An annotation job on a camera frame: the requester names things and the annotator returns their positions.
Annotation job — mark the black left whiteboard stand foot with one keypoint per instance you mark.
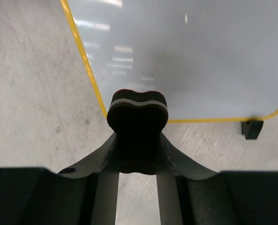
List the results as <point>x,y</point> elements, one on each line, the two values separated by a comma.
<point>251,129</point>

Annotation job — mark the yellow framed small whiteboard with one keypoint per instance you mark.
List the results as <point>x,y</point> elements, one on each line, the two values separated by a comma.
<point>213,60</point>

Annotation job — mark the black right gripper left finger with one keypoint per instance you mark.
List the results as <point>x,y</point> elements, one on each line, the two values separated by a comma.
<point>82,194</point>

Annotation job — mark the black eraser block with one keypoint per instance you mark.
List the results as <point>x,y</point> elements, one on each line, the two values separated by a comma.
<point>137,118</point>

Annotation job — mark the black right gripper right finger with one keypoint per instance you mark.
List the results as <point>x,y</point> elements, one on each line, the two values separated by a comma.
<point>191,194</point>

